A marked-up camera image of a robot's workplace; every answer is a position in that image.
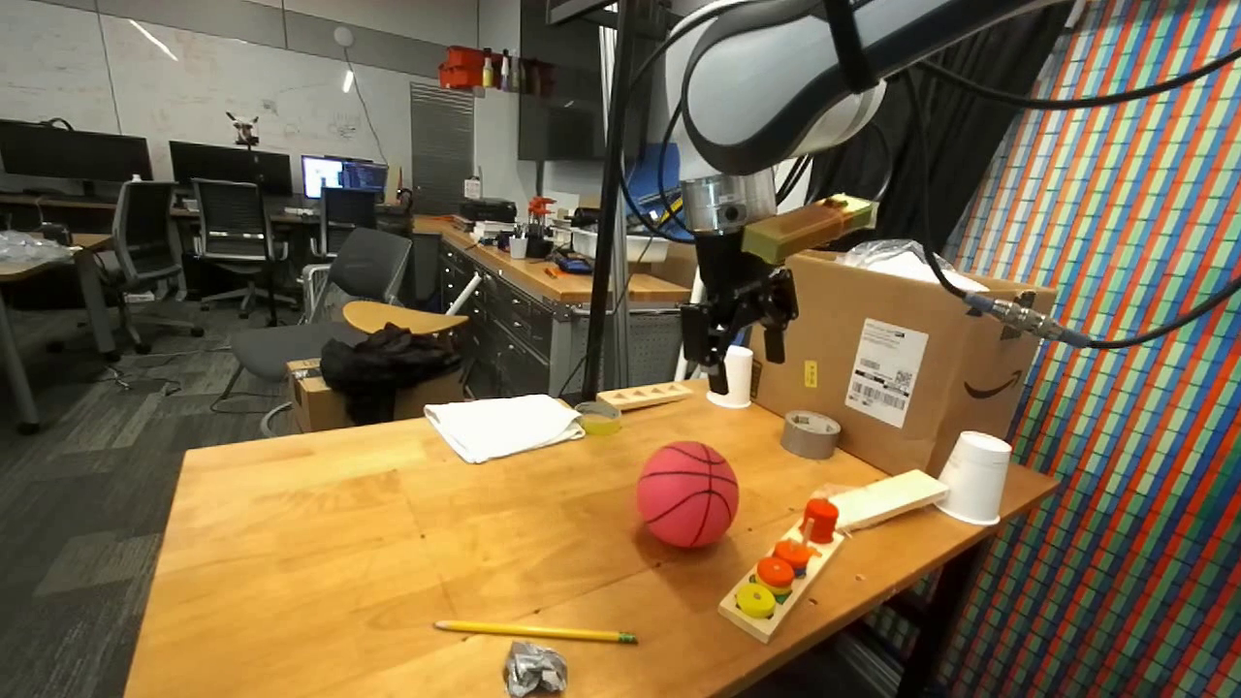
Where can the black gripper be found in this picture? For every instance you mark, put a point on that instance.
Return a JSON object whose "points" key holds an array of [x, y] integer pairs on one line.
{"points": [[738, 276]]}

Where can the gray tape roll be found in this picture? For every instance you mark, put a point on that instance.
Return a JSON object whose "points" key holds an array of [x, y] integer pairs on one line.
{"points": [[811, 431]]}

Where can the pink basketball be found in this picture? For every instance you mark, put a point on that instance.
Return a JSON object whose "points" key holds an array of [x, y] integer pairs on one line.
{"points": [[688, 493]]}

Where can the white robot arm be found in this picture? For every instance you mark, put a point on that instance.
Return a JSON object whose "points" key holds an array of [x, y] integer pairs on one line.
{"points": [[778, 90]]}

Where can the white paper cup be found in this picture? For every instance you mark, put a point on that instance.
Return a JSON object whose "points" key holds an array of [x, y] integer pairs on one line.
{"points": [[738, 378], [975, 480]]}

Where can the large cardboard box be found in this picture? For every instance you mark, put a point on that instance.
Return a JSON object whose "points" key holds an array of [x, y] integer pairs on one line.
{"points": [[827, 351]]}

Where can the white power strip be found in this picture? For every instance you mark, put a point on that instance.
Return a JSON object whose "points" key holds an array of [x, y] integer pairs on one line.
{"points": [[645, 395]]}

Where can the small yellow-green container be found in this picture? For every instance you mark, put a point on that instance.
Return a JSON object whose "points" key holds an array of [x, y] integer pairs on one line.
{"points": [[598, 418]]}

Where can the red-orange toy cylinder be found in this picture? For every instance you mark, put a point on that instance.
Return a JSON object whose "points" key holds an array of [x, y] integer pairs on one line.
{"points": [[822, 518]]}

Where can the wooden-top counter cabinet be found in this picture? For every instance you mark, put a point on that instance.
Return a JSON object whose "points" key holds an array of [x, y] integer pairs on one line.
{"points": [[558, 286]]}

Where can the black vertical pole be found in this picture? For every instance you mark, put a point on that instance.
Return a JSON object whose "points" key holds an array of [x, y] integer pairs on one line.
{"points": [[606, 196]]}

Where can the white rectangular block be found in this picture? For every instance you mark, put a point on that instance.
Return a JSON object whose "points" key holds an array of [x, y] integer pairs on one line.
{"points": [[889, 498]]}

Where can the wooden stool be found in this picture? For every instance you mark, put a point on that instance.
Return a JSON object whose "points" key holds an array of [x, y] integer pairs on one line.
{"points": [[403, 317]]}

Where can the yellow pencil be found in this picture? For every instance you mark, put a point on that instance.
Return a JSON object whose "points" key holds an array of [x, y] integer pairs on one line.
{"points": [[537, 630]]}

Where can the black bag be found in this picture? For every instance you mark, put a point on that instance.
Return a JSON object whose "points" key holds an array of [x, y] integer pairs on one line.
{"points": [[381, 369]]}

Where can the grey swivel chair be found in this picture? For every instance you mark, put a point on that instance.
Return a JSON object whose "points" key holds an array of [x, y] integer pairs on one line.
{"points": [[372, 266]]}

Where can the crumpled foil ball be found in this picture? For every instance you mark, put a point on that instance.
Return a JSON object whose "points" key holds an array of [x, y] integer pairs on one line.
{"points": [[532, 669]]}

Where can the red container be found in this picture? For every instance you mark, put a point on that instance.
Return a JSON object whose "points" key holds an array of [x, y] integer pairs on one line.
{"points": [[462, 67]]}

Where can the lit blue screen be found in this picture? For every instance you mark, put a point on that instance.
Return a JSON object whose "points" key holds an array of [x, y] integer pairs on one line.
{"points": [[341, 178]]}

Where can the small cardboard box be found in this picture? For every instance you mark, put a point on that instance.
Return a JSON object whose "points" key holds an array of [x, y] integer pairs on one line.
{"points": [[307, 403]]}

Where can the black office chair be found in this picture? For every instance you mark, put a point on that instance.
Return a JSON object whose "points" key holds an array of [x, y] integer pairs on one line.
{"points": [[233, 227], [148, 233]]}

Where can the black monitor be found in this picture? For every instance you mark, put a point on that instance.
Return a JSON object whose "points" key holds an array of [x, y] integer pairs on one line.
{"points": [[226, 166], [73, 158]]}

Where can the wooden office desk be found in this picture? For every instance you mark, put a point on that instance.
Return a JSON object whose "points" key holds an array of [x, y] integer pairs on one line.
{"points": [[42, 258]]}

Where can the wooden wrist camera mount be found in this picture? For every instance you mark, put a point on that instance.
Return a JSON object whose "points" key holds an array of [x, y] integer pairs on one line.
{"points": [[801, 230]]}

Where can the black table frame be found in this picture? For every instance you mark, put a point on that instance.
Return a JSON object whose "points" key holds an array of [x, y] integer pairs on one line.
{"points": [[933, 635]]}

